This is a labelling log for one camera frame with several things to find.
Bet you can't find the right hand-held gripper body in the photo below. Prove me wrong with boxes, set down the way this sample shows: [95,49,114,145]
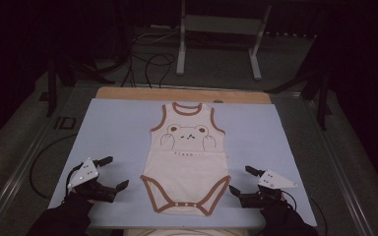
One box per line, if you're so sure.
[239,168,299,209]

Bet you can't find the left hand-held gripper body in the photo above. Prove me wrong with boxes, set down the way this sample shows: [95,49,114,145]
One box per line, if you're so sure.
[66,156,118,204]

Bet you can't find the cream baby bodysuit brown trim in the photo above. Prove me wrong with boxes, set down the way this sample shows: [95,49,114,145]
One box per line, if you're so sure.
[140,101,232,217]

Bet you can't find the pale blue table mat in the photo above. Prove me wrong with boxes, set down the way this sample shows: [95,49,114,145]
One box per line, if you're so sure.
[47,97,318,229]

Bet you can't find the wooden table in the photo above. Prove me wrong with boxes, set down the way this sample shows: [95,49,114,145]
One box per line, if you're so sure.
[94,86,273,105]

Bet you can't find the black metal stand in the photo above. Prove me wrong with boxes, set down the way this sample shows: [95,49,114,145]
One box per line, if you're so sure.
[38,55,116,118]
[265,32,334,132]

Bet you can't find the white metal stand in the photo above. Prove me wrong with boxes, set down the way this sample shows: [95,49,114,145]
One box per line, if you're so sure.
[175,0,273,82]

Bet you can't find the left hand-held gripper cable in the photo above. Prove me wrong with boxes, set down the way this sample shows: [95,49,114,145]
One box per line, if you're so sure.
[64,162,85,198]

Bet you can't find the hand-held gripper cable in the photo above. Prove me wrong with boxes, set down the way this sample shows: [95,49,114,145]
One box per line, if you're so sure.
[64,162,85,198]
[280,190,298,211]

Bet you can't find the right hand-held gripper cable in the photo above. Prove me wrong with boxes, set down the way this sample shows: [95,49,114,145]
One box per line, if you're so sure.
[280,190,298,211]

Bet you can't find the long black floor cable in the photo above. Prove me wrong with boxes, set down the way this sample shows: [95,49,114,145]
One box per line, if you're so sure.
[29,132,78,201]

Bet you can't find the black looped floor cable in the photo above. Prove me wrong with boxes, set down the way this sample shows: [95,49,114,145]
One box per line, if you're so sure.
[121,52,176,89]

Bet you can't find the white floor cable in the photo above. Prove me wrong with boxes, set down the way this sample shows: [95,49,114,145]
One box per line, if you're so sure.
[131,28,181,46]

